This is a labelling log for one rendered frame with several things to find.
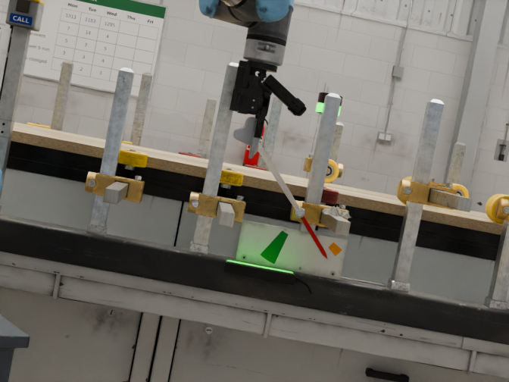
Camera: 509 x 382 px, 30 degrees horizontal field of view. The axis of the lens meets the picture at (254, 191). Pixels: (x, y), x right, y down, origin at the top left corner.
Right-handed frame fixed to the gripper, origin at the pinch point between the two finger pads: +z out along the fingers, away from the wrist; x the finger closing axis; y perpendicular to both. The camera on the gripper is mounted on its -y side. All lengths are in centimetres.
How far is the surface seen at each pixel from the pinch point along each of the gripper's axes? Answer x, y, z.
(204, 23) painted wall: -734, 12, -106
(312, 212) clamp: -14.0, -17.7, 11.6
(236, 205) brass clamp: -14.4, 0.6, 13.2
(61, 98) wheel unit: -126, 60, -4
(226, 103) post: -15.3, 7.6, -10.3
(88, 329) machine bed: -41, 31, 55
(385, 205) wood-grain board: -34, -39, 7
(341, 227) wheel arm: 11.1, -20.6, 11.9
